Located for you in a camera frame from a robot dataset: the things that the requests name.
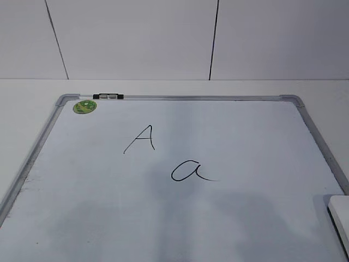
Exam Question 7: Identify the round green magnet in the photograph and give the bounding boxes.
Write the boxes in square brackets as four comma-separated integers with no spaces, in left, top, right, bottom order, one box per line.
[73,100,97,114]

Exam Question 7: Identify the white board with aluminium frame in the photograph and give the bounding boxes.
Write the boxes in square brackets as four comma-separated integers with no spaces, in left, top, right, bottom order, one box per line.
[1,94,348,261]

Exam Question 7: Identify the white eraser with black felt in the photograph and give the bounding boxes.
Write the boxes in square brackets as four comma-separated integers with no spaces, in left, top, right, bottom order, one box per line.
[328,195,349,257]

